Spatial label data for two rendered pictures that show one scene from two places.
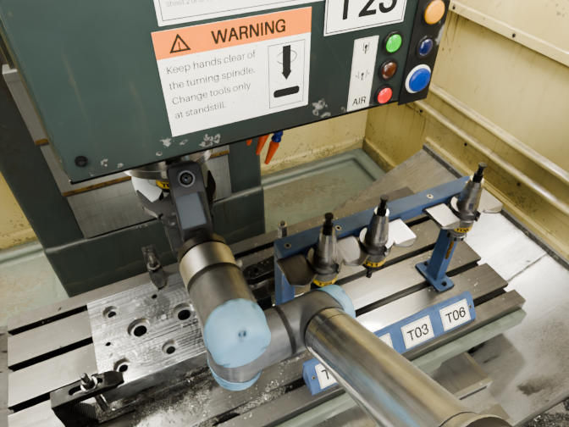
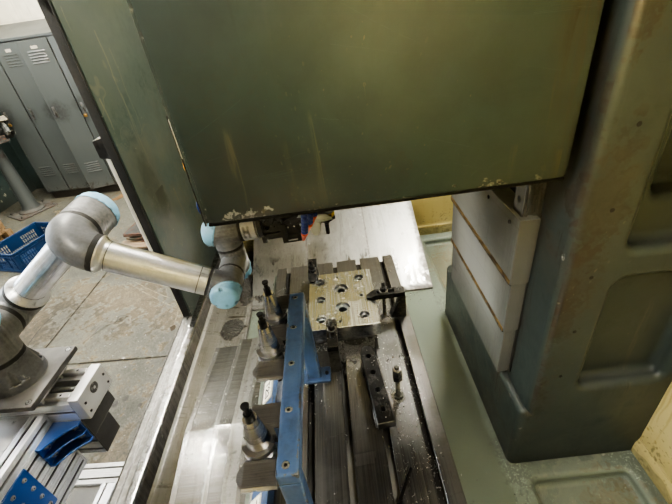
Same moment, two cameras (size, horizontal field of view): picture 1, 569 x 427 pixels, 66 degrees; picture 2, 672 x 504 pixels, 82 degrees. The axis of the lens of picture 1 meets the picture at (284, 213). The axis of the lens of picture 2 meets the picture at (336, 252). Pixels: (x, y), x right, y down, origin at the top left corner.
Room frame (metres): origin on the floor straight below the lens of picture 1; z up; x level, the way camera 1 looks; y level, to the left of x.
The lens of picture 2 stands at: (1.01, -0.65, 1.87)
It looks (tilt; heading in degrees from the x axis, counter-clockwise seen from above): 34 degrees down; 117
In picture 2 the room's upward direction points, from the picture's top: 8 degrees counter-clockwise
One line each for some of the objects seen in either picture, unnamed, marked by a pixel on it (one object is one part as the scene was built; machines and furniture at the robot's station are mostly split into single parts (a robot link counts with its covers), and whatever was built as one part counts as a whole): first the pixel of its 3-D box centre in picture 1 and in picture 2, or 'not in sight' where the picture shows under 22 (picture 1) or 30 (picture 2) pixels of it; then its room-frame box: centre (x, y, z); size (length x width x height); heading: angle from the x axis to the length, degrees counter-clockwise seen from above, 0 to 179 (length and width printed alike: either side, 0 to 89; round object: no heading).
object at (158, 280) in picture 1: (156, 272); (385, 298); (0.69, 0.32, 0.97); 0.13 x 0.03 x 0.15; 25
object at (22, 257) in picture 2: not in sight; (30, 246); (-3.32, 1.15, 0.11); 0.62 x 0.42 x 0.22; 97
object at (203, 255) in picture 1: (211, 268); (251, 226); (0.38, 0.10, 1.36); 0.08 x 0.05 x 0.08; 115
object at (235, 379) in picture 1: (245, 346); (234, 263); (0.32, 0.06, 1.26); 0.11 x 0.08 x 0.11; 116
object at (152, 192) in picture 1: (146, 197); not in sight; (0.53, 0.22, 1.36); 0.09 x 0.03 x 0.06; 50
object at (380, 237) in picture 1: (378, 224); (266, 336); (0.57, -0.17, 1.26); 0.04 x 0.04 x 0.07
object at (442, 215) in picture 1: (444, 217); (263, 416); (0.64, -0.32, 1.21); 0.07 x 0.05 x 0.01; 25
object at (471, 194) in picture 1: (472, 191); (254, 429); (0.66, -0.37, 1.26); 0.04 x 0.04 x 0.07
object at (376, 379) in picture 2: (287, 263); (376, 387); (0.75, -0.01, 0.93); 0.26 x 0.05 x 0.06; 120
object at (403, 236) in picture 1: (399, 233); (268, 370); (0.59, -0.22, 1.21); 0.07 x 0.05 x 0.01; 25
